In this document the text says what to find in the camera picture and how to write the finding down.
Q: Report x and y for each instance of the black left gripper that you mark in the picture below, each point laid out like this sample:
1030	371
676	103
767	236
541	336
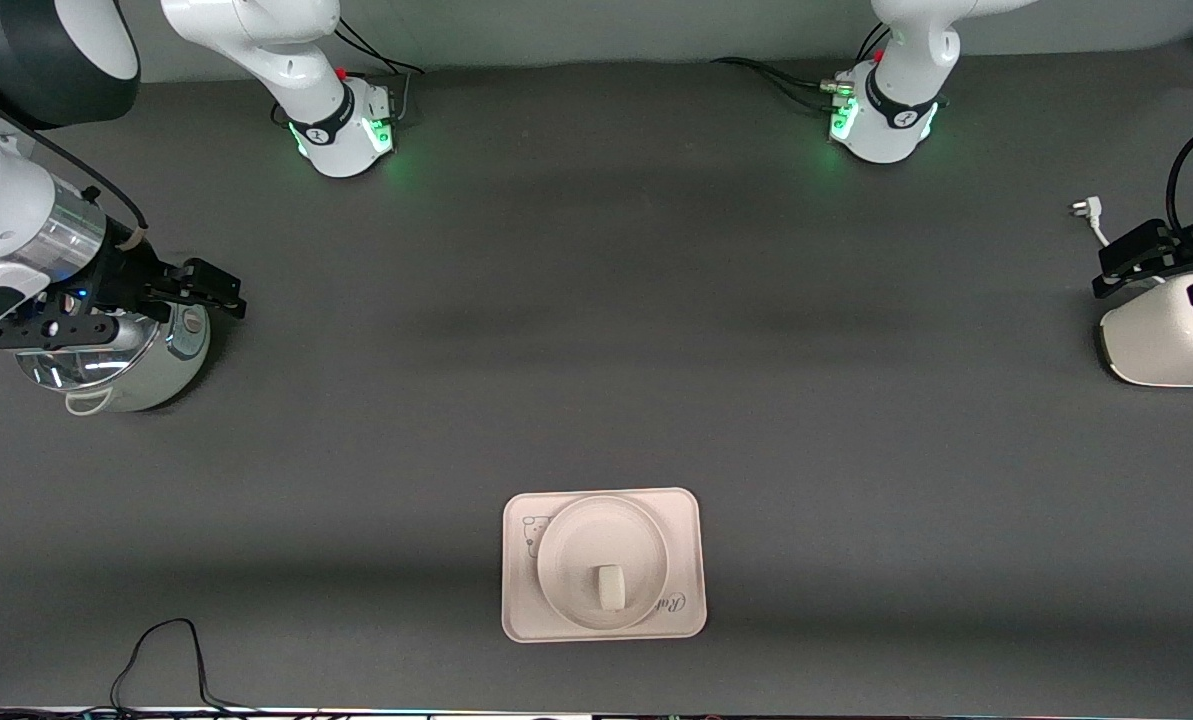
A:
1188	245

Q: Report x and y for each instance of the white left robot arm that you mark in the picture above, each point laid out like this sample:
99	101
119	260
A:
896	110

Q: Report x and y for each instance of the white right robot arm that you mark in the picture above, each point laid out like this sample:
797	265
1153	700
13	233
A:
16	200

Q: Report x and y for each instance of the white steamed bun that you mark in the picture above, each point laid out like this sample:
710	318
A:
610	588

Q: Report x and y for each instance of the white toaster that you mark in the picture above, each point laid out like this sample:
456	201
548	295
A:
1156	345

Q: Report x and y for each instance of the pale cooker pot glass lid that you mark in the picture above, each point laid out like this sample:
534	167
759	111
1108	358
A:
146	370

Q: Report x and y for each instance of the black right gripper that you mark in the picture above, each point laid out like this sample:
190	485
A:
123	274

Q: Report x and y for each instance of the beige rectangular tray bear print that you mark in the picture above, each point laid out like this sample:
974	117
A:
686	520

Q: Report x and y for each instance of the round beige plate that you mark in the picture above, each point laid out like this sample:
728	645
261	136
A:
602	560

